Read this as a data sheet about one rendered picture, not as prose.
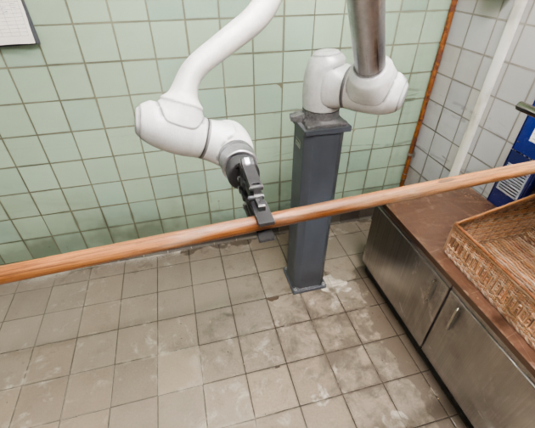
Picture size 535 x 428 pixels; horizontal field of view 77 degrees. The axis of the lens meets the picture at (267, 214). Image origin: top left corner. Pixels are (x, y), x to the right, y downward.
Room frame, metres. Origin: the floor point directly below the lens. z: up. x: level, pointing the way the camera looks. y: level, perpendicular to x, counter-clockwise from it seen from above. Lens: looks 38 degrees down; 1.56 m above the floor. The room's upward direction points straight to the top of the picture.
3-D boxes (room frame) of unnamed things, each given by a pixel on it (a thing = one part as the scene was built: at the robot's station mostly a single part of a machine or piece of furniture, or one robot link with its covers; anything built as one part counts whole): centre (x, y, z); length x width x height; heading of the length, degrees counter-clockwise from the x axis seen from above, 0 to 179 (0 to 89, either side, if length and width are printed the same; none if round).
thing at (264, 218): (0.50, 0.01, 1.18); 0.07 x 0.03 x 0.01; 15
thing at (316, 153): (1.39, -0.22, 0.50); 0.21 x 0.21 x 1.00; 15
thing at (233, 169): (0.65, 0.05, 1.16); 0.09 x 0.07 x 0.08; 15
